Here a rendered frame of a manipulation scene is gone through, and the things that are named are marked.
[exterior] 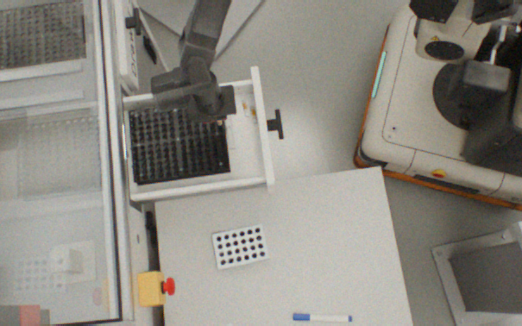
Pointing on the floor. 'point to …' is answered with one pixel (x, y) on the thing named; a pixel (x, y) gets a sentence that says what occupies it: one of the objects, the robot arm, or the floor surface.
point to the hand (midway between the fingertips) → (216, 116)
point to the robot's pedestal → (498, 273)
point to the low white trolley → (286, 254)
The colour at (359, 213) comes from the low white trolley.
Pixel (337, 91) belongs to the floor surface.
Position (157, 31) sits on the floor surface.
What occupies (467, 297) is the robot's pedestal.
